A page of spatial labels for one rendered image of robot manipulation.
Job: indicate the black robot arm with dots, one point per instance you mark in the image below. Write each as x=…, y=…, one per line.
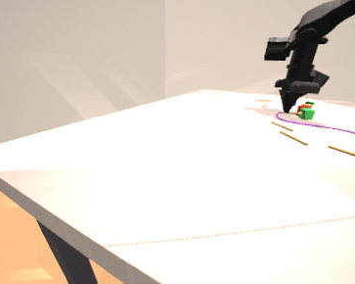
x=311, y=31

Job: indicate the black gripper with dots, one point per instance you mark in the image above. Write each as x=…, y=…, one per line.
x=295, y=84

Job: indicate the orange flat disc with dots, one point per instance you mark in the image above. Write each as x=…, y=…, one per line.
x=307, y=105

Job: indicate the light green block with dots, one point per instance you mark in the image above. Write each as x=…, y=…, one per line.
x=307, y=114

